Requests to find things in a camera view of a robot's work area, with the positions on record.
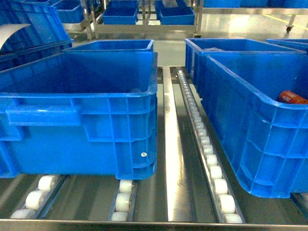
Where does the blue crate behind right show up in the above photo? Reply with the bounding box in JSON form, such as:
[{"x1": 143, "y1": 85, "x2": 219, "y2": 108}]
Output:
[{"x1": 184, "y1": 38, "x2": 304, "y2": 98}]

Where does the dark blue crate far left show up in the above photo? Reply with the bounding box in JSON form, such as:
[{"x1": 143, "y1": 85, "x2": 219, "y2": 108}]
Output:
[{"x1": 0, "y1": 0, "x2": 73, "y2": 71}]

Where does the white curved sheet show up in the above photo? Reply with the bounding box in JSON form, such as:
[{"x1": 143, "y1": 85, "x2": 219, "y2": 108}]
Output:
[{"x1": 0, "y1": 24, "x2": 31, "y2": 53}]

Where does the blue plastic crate left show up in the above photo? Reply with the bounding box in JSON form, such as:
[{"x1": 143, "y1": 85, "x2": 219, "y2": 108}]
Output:
[{"x1": 0, "y1": 51, "x2": 158, "y2": 180}]

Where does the blue plastic crate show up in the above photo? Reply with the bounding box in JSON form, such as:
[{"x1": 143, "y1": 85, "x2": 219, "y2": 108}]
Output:
[
  {"x1": 201, "y1": 53, "x2": 308, "y2": 198},
  {"x1": 0, "y1": 51, "x2": 158, "y2": 180}
]

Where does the blue plastic crate right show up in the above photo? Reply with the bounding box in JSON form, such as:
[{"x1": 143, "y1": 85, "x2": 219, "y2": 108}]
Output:
[{"x1": 201, "y1": 53, "x2": 308, "y2": 198}]

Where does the steel roller shelf rack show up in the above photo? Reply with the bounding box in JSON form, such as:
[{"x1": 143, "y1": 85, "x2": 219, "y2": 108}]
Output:
[{"x1": 0, "y1": 66, "x2": 308, "y2": 231}]

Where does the blue crate behind left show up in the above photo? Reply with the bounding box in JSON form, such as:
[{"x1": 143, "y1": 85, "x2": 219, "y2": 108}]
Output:
[{"x1": 65, "y1": 39, "x2": 154, "y2": 51}]

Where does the orange cylinder cap 4680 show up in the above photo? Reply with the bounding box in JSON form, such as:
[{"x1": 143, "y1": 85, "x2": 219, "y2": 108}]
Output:
[{"x1": 279, "y1": 90, "x2": 308, "y2": 104}]

